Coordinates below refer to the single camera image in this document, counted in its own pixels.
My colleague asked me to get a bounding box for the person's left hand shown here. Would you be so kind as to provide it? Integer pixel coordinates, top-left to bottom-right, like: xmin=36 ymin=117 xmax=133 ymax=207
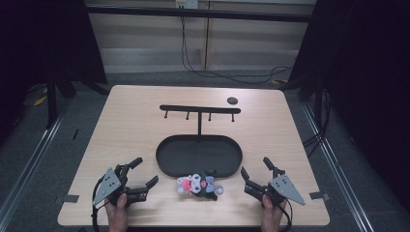
xmin=103 ymin=192 xmax=130 ymax=232

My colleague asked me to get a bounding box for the black curtain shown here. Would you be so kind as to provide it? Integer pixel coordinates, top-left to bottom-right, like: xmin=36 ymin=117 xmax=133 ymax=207
xmin=285 ymin=0 xmax=410 ymax=205
xmin=0 ymin=0 xmax=109 ymax=144

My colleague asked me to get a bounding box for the yellow floor marker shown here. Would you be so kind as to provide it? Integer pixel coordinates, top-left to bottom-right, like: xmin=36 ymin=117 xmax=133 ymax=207
xmin=33 ymin=94 xmax=48 ymax=107

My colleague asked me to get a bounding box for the grey tape piece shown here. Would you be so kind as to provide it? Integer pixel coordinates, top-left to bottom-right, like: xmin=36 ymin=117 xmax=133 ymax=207
xmin=62 ymin=193 xmax=80 ymax=204
xmin=308 ymin=190 xmax=331 ymax=201

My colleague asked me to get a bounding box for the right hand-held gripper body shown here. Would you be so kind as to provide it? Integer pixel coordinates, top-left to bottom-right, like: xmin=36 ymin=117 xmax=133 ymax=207
xmin=244 ymin=167 xmax=307 ymax=208

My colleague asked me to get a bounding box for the black hook rack with tray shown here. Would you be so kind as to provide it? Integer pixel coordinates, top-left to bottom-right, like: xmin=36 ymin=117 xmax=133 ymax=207
xmin=155 ymin=103 xmax=244 ymax=179

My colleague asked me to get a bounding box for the black white plush toy keychain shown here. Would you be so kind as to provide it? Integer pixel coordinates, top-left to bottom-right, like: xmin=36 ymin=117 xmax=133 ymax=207
xmin=176 ymin=170 xmax=225 ymax=202

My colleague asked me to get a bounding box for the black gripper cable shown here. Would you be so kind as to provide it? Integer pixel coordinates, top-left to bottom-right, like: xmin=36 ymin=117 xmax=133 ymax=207
xmin=91 ymin=180 xmax=108 ymax=232
xmin=279 ymin=199 xmax=294 ymax=232

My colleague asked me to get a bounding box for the black metal stand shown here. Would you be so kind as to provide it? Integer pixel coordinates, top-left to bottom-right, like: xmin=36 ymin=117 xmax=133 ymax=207
xmin=301 ymin=80 xmax=334 ymax=159
xmin=44 ymin=69 xmax=111 ymax=130

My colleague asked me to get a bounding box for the black horizontal bar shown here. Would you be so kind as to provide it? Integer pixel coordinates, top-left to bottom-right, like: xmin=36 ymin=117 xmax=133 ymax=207
xmin=84 ymin=4 xmax=314 ymax=24

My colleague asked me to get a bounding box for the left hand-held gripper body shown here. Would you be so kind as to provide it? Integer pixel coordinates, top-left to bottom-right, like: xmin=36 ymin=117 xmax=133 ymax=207
xmin=91 ymin=163 xmax=149 ymax=209

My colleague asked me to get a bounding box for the long black power cable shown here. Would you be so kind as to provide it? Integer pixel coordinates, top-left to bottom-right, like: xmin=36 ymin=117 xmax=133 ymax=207
xmin=180 ymin=6 xmax=294 ymax=85

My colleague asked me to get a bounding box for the metal floor rail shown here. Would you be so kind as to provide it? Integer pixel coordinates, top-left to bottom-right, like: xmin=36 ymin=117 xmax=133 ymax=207
xmin=301 ymin=101 xmax=375 ymax=232
xmin=0 ymin=102 xmax=67 ymax=228

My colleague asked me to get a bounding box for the person's right hand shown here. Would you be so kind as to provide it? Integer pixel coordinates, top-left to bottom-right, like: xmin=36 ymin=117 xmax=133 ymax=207
xmin=259 ymin=194 xmax=288 ymax=232

